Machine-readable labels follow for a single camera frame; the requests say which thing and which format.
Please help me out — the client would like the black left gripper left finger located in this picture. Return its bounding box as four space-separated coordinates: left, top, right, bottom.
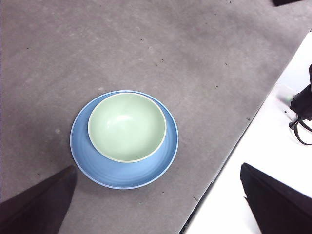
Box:
0 165 77 234

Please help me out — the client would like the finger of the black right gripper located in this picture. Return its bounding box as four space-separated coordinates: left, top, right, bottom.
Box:
272 0 311 7

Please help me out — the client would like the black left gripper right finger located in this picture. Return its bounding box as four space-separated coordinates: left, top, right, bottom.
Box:
240 162 312 234

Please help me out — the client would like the green ribbed bowl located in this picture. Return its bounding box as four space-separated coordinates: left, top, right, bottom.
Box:
87 92 168 163

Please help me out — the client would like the blue round plate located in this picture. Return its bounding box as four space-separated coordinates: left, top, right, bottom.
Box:
70 90 179 190

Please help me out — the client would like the black cable loop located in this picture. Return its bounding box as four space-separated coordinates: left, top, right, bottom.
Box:
289 119 312 145

